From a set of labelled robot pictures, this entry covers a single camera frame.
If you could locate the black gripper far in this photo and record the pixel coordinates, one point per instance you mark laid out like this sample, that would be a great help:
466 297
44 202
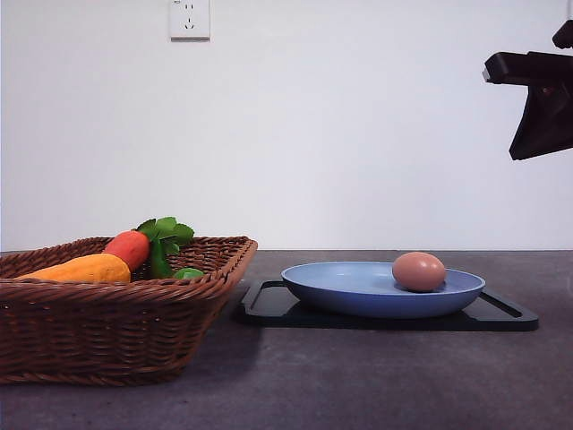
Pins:
546 125

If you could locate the brown egg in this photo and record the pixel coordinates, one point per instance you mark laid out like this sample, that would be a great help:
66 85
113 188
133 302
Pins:
419 271

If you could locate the blue plate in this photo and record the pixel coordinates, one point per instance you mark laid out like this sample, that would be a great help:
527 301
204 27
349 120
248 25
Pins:
369 290

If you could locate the brown wicker basket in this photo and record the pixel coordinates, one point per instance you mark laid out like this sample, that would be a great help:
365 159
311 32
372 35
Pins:
142 332

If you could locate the black tray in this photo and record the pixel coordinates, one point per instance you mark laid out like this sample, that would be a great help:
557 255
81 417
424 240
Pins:
270 304

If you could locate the small green toy lime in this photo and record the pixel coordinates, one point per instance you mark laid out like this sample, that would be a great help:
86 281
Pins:
188 273

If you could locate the green leafy toy vegetable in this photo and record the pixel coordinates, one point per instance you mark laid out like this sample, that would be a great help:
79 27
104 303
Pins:
165 236

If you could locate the orange toy carrot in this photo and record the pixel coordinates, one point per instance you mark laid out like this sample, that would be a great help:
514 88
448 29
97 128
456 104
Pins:
133 246

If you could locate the yellow toy fruit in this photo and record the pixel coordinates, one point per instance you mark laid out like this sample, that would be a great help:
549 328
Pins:
91 268

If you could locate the white wall socket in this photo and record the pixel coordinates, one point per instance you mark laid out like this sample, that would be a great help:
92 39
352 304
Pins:
190 20

